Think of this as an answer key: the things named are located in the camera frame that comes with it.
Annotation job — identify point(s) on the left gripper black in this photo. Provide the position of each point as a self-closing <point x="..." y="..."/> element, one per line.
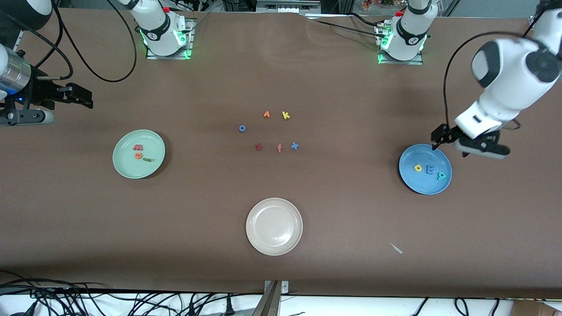
<point x="444" y="133"/>

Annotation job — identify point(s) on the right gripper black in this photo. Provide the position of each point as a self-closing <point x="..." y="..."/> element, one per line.
<point x="38" y="92"/>

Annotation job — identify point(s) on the blue letter E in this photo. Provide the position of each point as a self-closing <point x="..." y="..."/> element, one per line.
<point x="430" y="169"/>

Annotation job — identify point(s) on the teal letter q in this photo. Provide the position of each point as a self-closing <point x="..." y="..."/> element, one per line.
<point x="442" y="174"/>

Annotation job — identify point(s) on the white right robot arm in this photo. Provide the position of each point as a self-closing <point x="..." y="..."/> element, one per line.
<point x="156" y="24"/>

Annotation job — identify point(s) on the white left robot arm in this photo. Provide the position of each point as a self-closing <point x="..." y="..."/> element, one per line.
<point x="505" y="79"/>

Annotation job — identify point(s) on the blue round plate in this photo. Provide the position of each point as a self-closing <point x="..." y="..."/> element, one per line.
<point x="421" y="184"/>

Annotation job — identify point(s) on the light green round plate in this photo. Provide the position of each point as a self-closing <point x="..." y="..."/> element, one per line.
<point x="127" y="164"/>

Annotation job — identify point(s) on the small white paper scrap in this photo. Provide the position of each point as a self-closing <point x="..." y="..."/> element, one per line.
<point x="396" y="248"/>

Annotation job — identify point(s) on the colourful background objects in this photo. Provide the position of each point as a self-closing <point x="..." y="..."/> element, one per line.
<point x="373" y="4"/>

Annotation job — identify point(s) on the beige round plate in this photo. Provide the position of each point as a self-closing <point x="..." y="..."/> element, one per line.
<point x="274" y="226"/>

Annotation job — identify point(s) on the brown cardboard box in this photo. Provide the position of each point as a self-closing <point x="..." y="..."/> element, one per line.
<point x="535" y="309"/>

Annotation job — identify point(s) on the grey metal rack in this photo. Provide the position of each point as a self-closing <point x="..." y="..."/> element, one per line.
<point x="285" y="6"/>

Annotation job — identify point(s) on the dark slanted bar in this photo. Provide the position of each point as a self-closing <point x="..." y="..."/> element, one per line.
<point x="268" y="305"/>

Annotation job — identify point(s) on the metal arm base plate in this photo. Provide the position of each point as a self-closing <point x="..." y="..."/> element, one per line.
<point x="190" y="39"/>
<point x="417" y="62"/>

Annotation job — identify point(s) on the grey metal table bracket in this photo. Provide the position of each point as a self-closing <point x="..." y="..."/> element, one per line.
<point x="284" y="287"/>

